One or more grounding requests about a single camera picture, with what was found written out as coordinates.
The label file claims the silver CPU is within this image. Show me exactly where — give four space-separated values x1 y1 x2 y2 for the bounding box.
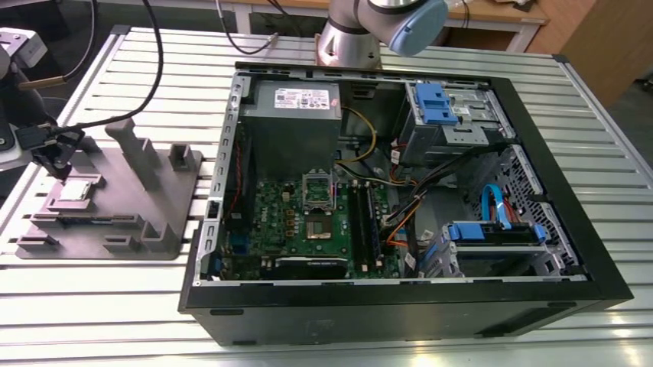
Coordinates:
59 179 95 202

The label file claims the CPU socket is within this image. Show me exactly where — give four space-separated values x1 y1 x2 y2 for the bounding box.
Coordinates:
304 214 340 242

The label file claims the grey parts rack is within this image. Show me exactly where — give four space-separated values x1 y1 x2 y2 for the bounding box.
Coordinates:
14 116 206 261

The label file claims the grey power supply unit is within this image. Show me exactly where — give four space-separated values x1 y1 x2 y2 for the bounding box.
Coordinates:
238 79 344 183

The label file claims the green motherboard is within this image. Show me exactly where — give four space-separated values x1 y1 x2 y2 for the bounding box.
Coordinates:
223 175 405 281

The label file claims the metal socket cover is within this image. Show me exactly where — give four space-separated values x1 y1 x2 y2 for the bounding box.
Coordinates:
301 167 338 212

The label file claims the black graphics card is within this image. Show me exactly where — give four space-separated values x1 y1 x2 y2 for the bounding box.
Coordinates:
258 255 349 281

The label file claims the black RAM slot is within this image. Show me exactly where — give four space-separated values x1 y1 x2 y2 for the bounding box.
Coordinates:
352 182 370 271

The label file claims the black PC case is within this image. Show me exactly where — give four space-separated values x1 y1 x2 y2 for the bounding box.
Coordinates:
177 60 635 347

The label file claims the blue drive carrier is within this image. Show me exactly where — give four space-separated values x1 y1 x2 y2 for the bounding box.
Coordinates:
414 82 460 126

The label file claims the silver drive cage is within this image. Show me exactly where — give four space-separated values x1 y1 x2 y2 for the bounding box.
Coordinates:
400 79 517 166

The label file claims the silver disk bay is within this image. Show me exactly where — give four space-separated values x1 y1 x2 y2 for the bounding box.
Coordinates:
418 220 587 279

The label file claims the wooden desk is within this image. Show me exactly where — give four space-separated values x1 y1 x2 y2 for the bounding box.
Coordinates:
444 0 552 53

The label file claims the brown wooden cabinet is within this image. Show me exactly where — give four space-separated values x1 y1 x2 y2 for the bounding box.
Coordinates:
531 0 653 110

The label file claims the thick black cable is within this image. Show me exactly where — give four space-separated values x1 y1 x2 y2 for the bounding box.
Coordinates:
50 0 166 129

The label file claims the grey cable with plug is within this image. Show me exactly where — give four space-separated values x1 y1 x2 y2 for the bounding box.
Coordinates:
214 0 281 54

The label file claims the yellow wire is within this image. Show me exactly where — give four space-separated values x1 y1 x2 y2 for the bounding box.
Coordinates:
337 106 378 166

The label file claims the red orange wire bundle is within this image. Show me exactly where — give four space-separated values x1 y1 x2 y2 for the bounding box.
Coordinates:
388 166 413 187

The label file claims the blue data wire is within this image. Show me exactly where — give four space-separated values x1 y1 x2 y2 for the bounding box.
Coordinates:
480 182 516 232

